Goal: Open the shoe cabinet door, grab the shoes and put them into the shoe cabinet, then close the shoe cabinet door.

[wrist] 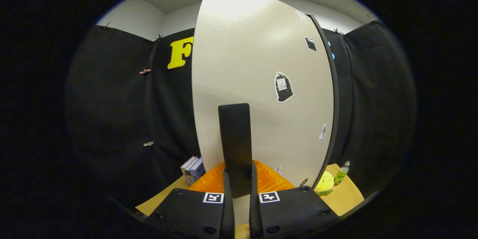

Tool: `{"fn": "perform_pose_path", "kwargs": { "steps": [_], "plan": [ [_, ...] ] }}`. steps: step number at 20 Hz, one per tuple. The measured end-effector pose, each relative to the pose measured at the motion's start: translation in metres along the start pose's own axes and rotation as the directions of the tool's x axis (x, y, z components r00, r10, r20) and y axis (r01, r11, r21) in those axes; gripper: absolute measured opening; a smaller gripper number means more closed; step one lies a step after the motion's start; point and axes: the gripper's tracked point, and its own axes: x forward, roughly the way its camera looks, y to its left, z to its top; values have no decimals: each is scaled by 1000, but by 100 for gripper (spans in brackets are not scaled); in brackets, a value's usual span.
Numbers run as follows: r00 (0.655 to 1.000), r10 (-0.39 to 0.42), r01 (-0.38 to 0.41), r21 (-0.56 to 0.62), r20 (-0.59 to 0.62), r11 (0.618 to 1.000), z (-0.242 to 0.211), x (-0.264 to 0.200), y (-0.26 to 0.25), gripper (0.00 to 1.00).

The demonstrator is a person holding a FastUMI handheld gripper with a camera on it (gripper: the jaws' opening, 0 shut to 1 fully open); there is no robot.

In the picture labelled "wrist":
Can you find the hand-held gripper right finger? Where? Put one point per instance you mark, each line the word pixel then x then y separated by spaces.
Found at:
pixel 255 216

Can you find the silver clip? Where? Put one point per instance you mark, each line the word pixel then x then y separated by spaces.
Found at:
pixel 148 143

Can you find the yellow plush toy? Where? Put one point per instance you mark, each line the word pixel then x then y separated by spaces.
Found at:
pixel 325 182

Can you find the blue book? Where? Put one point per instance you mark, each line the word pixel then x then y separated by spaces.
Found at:
pixel 198 170

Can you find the green drink bottle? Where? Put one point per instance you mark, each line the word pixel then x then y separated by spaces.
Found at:
pixel 341 175

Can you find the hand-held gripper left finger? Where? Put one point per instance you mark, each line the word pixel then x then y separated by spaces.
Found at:
pixel 228 216

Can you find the beige book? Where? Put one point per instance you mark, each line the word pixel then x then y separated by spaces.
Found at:
pixel 188 166

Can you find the black backdrop cloth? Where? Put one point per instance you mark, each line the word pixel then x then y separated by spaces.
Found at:
pixel 112 101

